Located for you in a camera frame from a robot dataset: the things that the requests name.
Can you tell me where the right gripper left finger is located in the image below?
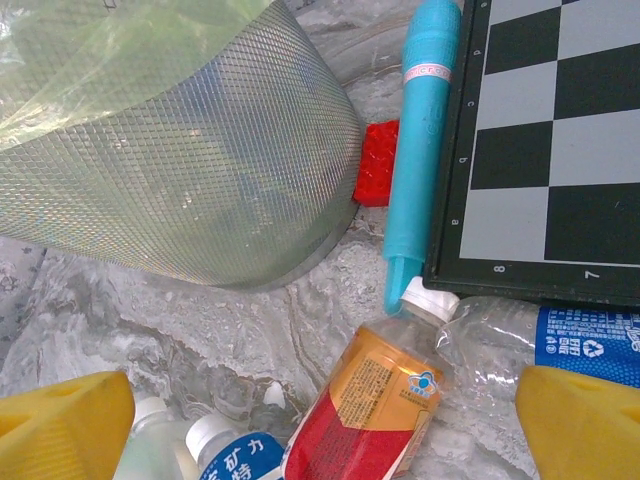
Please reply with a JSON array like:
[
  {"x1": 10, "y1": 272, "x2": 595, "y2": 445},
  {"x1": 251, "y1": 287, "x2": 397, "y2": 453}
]
[{"x1": 0, "y1": 369, "x2": 137, "y2": 480}]

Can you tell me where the orange red label bottle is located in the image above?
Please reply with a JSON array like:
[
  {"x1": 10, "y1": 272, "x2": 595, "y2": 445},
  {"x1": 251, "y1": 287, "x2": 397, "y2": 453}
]
[{"x1": 279, "y1": 275, "x2": 461, "y2": 480}]

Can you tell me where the black white folding chessboard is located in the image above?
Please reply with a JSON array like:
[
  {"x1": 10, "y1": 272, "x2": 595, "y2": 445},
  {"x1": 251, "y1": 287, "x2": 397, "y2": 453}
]
[{"x1": 422, "y1": 0, "x2": 640, "y2": 307}]

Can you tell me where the teal marker pen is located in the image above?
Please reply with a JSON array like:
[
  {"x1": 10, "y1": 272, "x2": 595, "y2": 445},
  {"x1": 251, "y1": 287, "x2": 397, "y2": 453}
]
[{"x1": 382, "y1": 0, "x2": 464, "y2": 316}]

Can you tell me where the crushed clear blue label bottle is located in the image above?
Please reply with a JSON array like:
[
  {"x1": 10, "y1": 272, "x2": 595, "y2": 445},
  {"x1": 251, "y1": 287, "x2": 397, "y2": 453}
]
[{"x1": 434, "y1": 294, "x2": 640, "y2": 480}]

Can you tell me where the green translucent waste bin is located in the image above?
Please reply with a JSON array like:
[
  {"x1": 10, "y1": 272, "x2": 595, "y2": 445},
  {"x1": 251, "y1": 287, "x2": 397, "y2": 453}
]
[{"x1": 0, "y1": 0, "x2": 362, "y2": 291}]

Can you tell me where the green plastic bin liner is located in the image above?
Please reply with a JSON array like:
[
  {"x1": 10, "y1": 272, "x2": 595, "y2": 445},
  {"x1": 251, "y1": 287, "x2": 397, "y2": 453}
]
[{"x1": 0, "y1": 0, "x2": 276, "y2": 151}]

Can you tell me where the clear square bottle white cap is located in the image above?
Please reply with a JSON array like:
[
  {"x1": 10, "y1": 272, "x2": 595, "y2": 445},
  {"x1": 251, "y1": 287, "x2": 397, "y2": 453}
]
[{"x1": 112, "y1": 396, "x2": 201, "y2": 480}]

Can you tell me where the long blue label bottle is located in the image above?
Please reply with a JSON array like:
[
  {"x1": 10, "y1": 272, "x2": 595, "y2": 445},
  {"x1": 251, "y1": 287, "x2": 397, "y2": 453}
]
[{"x1": 184, "y1": 413, "x2": 286, "y2": 480}]

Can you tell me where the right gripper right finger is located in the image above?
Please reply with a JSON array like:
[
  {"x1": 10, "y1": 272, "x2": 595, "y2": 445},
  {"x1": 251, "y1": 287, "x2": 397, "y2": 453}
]
[{"x1": 514, "y1": 363, "x2": 640, "y2": 480}]

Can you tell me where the red building brick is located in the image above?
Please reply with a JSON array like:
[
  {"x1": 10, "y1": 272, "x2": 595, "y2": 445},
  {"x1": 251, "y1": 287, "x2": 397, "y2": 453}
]
[{"x1": 352, "y1": 119, "x2": 401, "y2": 207}]

